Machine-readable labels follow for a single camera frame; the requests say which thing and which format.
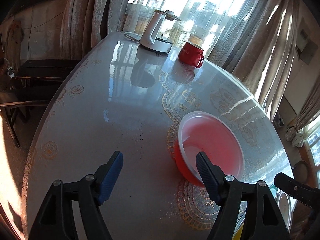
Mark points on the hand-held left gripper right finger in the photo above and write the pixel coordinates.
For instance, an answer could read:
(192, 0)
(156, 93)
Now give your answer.
(207, 175)

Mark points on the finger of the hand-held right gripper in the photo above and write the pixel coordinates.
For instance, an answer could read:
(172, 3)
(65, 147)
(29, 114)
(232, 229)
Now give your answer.
(292, 186)

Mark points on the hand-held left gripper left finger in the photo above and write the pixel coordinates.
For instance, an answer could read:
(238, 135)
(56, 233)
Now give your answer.
(111, 177)

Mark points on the red plastic bowl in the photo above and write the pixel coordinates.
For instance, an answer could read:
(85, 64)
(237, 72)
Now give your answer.
(212, 137)

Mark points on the yellow plastic bowl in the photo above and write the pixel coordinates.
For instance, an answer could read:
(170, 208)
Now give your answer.
(237, 233)

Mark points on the teal plate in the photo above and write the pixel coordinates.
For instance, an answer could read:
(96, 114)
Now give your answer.
(273, 188)

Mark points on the stainless steel basin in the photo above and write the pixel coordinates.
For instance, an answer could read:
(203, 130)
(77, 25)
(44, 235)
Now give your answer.
(283, 205)

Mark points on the curtain tieback tassel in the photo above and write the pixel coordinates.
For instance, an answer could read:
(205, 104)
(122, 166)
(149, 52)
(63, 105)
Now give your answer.
(296, 135)

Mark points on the beige velvet curtain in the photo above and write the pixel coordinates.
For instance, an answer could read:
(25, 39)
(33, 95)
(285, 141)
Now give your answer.
(307, 112)
(262, 42)
(85, 17)

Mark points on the red mug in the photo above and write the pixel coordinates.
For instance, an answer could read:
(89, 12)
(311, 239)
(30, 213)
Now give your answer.
(190, 53)

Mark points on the dark wooden chair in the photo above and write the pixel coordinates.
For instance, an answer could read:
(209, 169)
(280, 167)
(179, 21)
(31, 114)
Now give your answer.
(45, 67)

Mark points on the white plug charger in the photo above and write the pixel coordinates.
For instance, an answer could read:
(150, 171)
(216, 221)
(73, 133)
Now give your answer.
(10, 71)

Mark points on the glass electric kettle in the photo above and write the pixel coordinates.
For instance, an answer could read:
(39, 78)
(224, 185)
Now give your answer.
(156, 33)

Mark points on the white sheer curtain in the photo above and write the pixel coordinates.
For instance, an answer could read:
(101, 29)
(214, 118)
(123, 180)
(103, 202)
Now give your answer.
(200, 10)

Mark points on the wall switch box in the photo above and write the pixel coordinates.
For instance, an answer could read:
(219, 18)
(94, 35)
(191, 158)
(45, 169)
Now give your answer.
(306, 51)

